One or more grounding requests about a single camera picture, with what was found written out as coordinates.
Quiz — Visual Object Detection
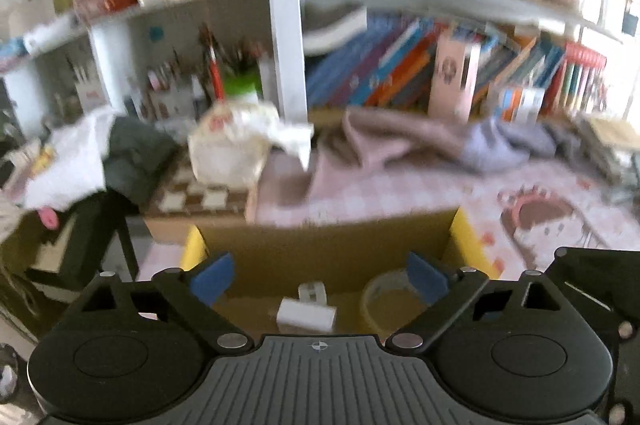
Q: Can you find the white power adapter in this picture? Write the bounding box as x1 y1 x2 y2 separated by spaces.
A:
276 281 337 334

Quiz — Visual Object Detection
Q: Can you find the purple grey towel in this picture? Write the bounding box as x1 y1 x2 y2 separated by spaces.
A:
304 108 579 201

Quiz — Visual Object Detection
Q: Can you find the red book set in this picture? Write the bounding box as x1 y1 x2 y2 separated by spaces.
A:
540 42 608 116

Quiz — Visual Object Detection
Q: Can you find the stack of papers and envelopes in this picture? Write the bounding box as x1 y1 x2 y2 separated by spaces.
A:
574 115 639 202

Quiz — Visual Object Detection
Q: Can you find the pink tall carton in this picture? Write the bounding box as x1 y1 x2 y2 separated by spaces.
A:
427 34 480 123

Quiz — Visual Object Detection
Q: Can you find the orange blue white box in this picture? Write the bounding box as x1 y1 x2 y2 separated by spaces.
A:
485 86 544 124

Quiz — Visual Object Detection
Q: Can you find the tape roll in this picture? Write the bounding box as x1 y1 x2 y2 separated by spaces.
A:
359 269 430 341

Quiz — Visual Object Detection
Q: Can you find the white bookshelf frame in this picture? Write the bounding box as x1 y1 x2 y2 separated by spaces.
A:
1 0 639 136

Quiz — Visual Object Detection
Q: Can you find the white cloth pile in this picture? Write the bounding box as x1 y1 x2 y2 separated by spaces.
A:
23 106 118 212

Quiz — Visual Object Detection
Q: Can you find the yellow cardboard box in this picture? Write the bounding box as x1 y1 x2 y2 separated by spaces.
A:
181 208 501 339

